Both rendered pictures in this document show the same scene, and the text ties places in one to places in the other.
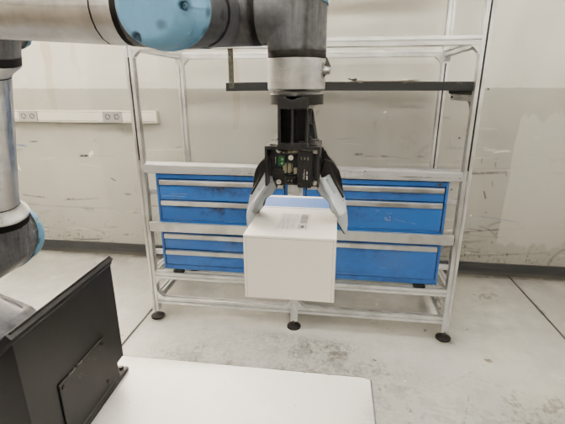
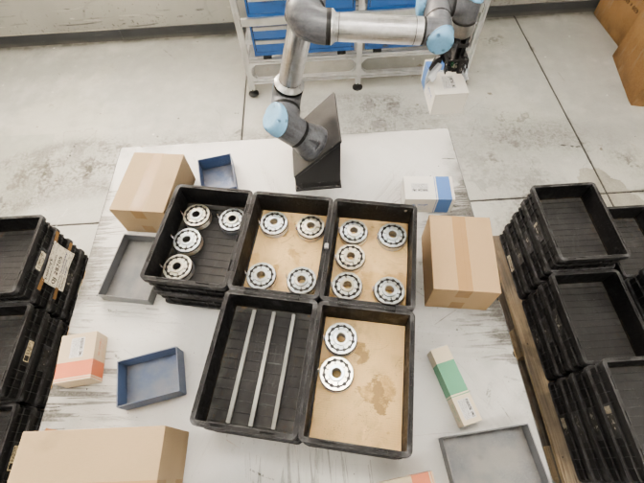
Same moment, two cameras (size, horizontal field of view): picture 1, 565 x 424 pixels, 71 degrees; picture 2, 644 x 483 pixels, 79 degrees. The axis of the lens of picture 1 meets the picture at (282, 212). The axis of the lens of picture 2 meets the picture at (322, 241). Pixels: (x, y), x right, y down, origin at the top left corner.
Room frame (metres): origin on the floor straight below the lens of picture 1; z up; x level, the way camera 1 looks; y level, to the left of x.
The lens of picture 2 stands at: (-0.59, 0.62, 2.08)
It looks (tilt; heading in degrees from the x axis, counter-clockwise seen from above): 59 degrees down; 353
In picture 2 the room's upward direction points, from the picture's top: 4 degrees counter-clockwise
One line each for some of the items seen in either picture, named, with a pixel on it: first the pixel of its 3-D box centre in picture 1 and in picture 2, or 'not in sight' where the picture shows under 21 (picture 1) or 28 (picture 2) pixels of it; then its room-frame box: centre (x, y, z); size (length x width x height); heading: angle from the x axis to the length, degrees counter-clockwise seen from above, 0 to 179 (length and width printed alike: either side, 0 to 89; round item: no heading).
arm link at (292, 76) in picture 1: (298, 77); (463, 27); (0.54, -0.02, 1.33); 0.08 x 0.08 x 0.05
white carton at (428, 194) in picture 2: not in sight; (426, 194); (0.33, 0.05, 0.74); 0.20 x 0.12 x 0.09; 78
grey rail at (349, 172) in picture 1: (296, 171); not in sight; (2.01, -0.07, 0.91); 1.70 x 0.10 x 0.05; 82
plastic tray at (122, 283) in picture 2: not in sight; (138, 267); (0.23, 1.25, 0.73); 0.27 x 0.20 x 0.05; 163
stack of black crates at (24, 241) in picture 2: not in sight; (31, 274); (0.52, 1.95, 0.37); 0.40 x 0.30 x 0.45; 172
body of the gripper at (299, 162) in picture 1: (295, 140); (455, 52); (0.54, -0.02, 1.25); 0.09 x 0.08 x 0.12; 172
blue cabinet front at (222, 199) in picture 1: (222, 225); (301, 14); (2.03, 0.33, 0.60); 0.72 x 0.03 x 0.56; 82
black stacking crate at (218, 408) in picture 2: not in sight; (261, 362); (-0.26, 0.79, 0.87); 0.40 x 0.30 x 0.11; 162
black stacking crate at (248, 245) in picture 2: not in sight; (285, 249); (0.12, 0.66, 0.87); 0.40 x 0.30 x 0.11; 162
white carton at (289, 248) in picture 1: (296, 241); (443, 85); (0.57, -0.02, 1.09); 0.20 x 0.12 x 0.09; 172
